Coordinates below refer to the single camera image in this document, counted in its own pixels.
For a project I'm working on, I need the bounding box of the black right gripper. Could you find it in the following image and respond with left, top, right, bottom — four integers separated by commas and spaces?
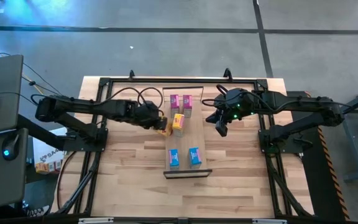
206, 90, 250, 138

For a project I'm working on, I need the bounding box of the Raisin Bran cereal box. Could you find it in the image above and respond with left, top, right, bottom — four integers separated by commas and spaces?
169, 94, 181, 118
182, 94, 193, 118

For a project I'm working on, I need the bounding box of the wooden shelf with black frame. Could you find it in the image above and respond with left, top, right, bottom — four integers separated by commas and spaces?
162, 85, 213, 180

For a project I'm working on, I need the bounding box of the blue Rice Krispies cereal box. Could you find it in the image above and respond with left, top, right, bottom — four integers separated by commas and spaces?
188, 147, 203, 170
167, 148, 180, 170

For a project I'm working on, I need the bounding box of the white printed cardboard box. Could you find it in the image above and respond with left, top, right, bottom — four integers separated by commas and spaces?
32, 126, 68, 175

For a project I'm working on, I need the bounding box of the small yellow carton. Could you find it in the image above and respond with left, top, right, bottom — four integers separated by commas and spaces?
35, 159, 64, 175

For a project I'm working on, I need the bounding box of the black platform with hazard stripe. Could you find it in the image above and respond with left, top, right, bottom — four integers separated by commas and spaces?
286, 90, 351, 222

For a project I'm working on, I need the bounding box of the grey metal stand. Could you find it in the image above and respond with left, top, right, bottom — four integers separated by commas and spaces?
337, 80, 358, 184

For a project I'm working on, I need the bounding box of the black computer mouse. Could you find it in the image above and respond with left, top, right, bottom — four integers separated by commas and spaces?
1, 133, 21, 162

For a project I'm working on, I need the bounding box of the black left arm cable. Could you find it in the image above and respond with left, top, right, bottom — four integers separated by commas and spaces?
99, 86, 165, 110

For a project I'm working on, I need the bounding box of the black metal table frame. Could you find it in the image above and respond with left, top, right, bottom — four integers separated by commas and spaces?
50, 67, 315, 218

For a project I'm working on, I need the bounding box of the orange floor cable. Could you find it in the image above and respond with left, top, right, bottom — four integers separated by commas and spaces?
0, 37, 63, 102

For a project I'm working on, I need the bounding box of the silver metal bracket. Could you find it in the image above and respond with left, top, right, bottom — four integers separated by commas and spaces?
252, 218, 288, 224
78, 217, 114, 224

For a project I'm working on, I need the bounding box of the black floor cable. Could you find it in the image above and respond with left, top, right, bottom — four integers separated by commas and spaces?
0, 52, 74, 105

